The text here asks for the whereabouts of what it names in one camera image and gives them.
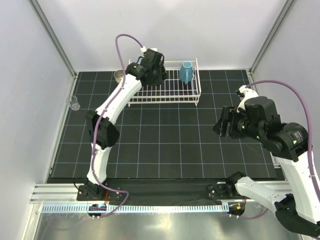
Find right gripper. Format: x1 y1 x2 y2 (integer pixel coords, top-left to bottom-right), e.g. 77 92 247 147
212 105 263 140

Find teal flower mug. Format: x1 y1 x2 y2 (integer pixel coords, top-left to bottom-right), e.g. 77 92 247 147
179 61 194 85

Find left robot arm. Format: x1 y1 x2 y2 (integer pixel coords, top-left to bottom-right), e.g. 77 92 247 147
78 47 167 201

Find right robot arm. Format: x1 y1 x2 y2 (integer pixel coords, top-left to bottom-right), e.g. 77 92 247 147
212 96 320 238

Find steel cup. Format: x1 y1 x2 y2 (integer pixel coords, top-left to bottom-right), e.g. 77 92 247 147
113 69 125 84

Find clear glass cup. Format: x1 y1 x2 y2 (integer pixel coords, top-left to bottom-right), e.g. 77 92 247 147
66 95 81 111

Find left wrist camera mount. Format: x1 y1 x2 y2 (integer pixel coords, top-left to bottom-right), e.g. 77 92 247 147
140 46 158 54

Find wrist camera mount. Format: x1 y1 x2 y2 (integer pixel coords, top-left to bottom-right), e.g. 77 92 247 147
236 85 259 113
140 46 158 54

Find white wire dish rack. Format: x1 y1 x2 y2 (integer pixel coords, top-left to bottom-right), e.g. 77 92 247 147
128 58 202 106

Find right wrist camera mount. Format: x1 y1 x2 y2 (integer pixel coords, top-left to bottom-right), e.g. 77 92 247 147
236 85 259 113

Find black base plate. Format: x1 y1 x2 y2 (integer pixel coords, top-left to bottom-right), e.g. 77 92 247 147
76 178 245 206

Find white cable duct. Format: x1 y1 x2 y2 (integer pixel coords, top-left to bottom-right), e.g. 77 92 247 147
41 203 229 214

